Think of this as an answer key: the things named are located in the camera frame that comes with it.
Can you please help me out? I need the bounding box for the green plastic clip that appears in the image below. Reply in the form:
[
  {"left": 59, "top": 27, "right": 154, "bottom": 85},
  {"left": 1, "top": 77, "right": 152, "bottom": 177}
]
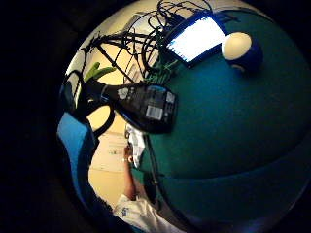
[{"left": 84, "top": 61, "right": 117, "bottom": 83}]

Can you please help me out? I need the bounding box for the blue chair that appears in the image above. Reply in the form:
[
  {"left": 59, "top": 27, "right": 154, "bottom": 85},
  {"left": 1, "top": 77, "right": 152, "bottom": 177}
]
[{"left": 56, "top": 112, "right": 98, "bottom": 208}]

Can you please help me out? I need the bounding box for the black bottle with labels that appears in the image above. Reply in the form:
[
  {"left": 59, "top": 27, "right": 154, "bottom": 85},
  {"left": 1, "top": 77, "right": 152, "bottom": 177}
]
[{"left": 86, "top": 79, "right": 180, "bottom": 135}]

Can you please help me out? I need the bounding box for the white crumpled paper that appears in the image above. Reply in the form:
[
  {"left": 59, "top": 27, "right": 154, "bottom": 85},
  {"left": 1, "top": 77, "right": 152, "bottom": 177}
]
[{"left": 124, "top": 123, "right": 148, "bottom": 170}]

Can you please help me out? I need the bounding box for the bright LED light panel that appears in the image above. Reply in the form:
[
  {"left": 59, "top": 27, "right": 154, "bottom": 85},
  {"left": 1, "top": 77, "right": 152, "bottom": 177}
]
[{"left": 163, "top": 12, "right": 231, "bottom": 69}]

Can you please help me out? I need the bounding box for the blue and white ball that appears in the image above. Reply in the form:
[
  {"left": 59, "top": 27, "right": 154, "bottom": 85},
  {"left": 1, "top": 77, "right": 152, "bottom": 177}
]
[{"left": 221, "top": 31, "right": 264, "bottom": 74}]

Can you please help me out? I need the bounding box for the bundle of black cables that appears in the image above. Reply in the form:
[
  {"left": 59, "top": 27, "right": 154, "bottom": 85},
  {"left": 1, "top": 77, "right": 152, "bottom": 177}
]
[{"left": 141, "top": 0, "right": 216, "bottom": 78}]

